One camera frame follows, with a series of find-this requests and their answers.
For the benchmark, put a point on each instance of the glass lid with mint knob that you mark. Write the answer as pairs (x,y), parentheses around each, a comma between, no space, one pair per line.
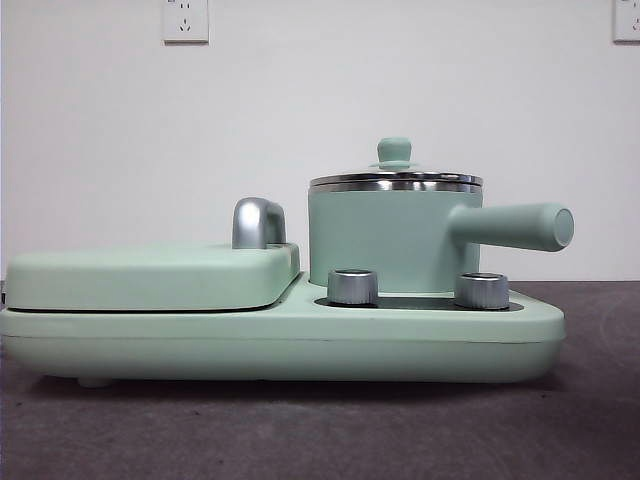
(394,150)

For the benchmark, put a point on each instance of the mint green steamer pot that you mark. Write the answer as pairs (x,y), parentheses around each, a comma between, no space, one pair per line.
(380,235)

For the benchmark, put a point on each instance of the silver control knob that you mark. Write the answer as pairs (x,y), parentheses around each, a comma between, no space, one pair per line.
(481,291)
(352,287)

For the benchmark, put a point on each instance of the mint green breakfast machine base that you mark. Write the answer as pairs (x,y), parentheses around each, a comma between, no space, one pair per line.
(200,345)

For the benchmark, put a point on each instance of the mint green griddle cover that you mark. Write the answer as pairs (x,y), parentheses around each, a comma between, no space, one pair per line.
(140,280)

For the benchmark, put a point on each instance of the white wall socket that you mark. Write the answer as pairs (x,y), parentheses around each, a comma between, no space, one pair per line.
(185,22)
(627,22)

